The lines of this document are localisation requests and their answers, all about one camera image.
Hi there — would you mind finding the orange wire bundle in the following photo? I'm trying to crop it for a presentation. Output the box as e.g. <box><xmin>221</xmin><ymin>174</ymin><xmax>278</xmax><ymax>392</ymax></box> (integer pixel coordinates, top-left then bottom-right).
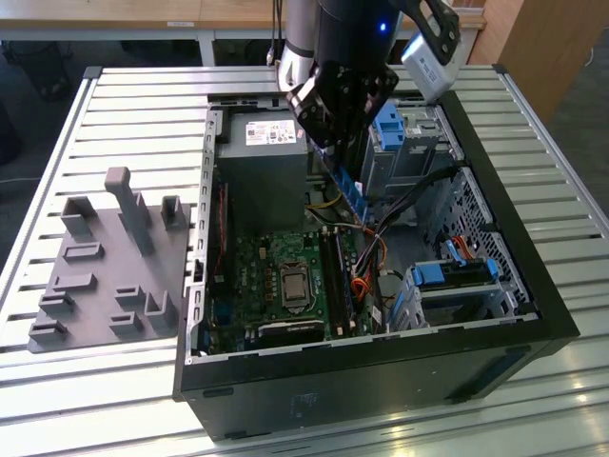
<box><xmin>350</xmin><ymin>223</ymin><xmax>390</xmax><ymax>302</ymax></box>

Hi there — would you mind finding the silver CPU in socket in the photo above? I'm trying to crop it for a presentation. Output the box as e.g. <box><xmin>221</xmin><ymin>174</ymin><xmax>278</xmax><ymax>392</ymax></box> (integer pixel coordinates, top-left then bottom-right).
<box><xmin>277</xmin><ymin>259</ymin><xmax>313</xmax><ymax>311</ymax></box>

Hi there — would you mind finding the black RAM slot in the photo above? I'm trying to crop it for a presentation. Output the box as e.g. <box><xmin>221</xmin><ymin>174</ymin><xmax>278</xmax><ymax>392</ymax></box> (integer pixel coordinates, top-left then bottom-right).
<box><xmin>318</xmin><ymin>227</ymin><xmax>345</xmax><ymax>340</ymax></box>

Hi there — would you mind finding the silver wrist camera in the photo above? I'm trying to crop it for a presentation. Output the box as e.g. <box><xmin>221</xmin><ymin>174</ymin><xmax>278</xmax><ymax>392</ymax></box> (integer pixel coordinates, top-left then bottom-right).
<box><xmin>400</xmin><ymin>0</ymin><xmax>462</xmax><ymax>104</ymax></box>

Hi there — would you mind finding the black heatsink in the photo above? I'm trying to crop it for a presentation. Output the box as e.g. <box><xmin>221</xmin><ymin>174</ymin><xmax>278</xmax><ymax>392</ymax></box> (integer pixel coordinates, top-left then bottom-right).
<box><xmin>256</xmin><ymin>316</ymin><xmax>325</xmax><ymax>348</ymax></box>

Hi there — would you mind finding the thick black cable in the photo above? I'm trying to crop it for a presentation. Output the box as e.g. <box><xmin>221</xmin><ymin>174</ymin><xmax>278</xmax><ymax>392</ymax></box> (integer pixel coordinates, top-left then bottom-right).
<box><xmin>369</xmin><ymin>165</ymin><xmax>459</xmax><ymax>239</ymax></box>

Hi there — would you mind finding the metal disk bay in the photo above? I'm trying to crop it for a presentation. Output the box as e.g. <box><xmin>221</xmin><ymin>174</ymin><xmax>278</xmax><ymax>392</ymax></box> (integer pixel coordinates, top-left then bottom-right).
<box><xmin>385</xmin><ymin>259</ymin><xmax>535</xmax><ymax>335</ymax></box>

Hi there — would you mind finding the blue flat data cable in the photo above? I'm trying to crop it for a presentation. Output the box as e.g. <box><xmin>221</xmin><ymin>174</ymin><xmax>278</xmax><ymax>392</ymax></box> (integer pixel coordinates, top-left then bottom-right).
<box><xmin>445</xmin><ymin>239</ymin><xmax>466</xmax><ymax>268</ymax></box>

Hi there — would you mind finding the green motherboard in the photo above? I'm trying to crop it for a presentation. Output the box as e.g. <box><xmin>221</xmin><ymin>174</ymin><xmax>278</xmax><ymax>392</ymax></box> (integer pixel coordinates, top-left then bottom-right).
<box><xmin>203</xmin><ymin>227</ymin><xmax>383</xmax><ymax>356</ymax></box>

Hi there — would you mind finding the yellow wire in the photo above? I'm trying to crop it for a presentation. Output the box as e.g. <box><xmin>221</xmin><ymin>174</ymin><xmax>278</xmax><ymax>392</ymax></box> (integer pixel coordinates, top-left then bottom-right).
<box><xmin>304</xmin><ymin>189</ymin><xmax>344</xmax><ymax>211</ymax></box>

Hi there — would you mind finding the grey power supply unit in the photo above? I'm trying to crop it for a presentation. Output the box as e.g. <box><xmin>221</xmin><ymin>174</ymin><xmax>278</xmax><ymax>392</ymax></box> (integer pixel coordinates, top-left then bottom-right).
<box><xmin>216</xmin><ymin>111</ymin><xmax>311</xmax><ymax>235</ymax></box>

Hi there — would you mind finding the blue drive bay latch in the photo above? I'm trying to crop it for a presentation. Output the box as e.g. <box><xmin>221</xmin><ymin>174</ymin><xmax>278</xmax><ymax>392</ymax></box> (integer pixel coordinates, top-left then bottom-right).
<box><xmin>369</xmin><ymin>100</ymin><xmax>406</xmax><ymax>152</ymax></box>

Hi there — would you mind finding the grey parts rack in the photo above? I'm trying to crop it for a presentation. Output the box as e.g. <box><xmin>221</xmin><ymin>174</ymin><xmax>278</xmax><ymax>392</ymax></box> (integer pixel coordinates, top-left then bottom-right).
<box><xmin>27</xmin><ymin>166</ymin><xmax>199</xmax><ymax>356</ymax></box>

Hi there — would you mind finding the blue disk carrier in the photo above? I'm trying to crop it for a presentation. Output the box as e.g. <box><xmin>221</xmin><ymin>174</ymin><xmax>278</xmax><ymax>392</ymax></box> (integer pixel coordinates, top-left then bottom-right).
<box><xmin>409</xmin><ymin>259</ymin><xmax>501</xmax><ymax>289</ymax></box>

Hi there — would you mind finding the wooden cabinet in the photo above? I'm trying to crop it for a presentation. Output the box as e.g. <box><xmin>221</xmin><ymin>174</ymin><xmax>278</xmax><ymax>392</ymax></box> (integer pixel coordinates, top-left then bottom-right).
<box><xmin>467</xmin><ymin>0</ymin><xmax>609</xmax><ymax>126</ymax></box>

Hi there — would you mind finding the black PC case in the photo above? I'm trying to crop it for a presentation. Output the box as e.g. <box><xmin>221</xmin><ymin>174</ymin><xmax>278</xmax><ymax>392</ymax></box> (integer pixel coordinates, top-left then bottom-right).
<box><xmin>171</xmin><ymin>88</ymin><xmax>580</xmax><ymax>442</ymax></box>

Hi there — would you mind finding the wooden desk white frame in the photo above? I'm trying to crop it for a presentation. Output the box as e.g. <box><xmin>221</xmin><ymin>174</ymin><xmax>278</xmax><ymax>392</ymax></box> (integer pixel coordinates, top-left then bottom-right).
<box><xmin>0</xmin><ymin>0</ymin><xmax>487</xmax><ymax>68</ymax></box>

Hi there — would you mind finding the blue RAM stick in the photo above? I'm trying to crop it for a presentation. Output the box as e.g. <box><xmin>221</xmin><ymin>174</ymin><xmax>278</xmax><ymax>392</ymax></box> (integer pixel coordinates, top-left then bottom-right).
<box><xmin>319</xmin><ymin>146</ymin><xmax>373</xmax><ymax>228</ymax></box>

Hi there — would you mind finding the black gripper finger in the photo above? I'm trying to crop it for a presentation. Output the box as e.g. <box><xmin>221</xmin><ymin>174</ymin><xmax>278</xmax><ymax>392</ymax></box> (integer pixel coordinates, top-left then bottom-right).
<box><xmin>284</xmin><ymin>65</ymin><xmax>357</xmax><ymax>178</ymax></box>
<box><xmin>353</xmin><ymin>68</ymin><xmax>402</xmax><ymax>186</ymax></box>

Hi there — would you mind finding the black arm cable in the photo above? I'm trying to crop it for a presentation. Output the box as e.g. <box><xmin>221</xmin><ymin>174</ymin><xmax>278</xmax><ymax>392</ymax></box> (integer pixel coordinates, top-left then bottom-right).
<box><xmin>266</xmin><ymin>0</ymin><xmax>283</xmax><ymax>66</ymax></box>

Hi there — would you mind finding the metal drive cage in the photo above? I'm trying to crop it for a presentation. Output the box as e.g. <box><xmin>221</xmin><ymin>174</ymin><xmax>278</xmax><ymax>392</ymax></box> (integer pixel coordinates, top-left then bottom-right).
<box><xmin>357</xmin><ymin>97</ymin><xmax>466</xmax><ymax>204</ymax></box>

